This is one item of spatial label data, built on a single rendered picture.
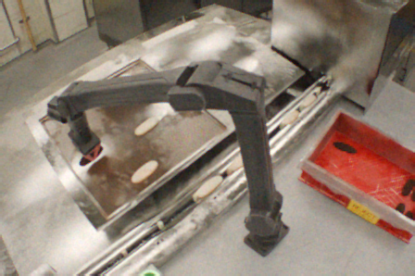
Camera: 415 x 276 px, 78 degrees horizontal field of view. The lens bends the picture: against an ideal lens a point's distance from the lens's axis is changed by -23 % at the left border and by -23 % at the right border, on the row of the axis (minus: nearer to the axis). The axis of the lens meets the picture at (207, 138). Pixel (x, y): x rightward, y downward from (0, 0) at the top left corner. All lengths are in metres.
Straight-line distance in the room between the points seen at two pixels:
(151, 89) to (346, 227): 0.70
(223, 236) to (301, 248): 0.23
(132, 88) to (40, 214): 0.66
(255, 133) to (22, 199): 0.90
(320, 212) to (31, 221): 0.96
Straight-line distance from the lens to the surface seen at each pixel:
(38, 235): 1.09
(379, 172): 1.18
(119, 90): 0.66
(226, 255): 0.90
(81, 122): 0.85
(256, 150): 0.62
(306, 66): 1.42
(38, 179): 1.24
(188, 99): 0.54
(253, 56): 1.41
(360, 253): 0.98
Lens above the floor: 1.65
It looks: 46 degrees down
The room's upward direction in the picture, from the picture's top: 4 degrees counter-clockwise
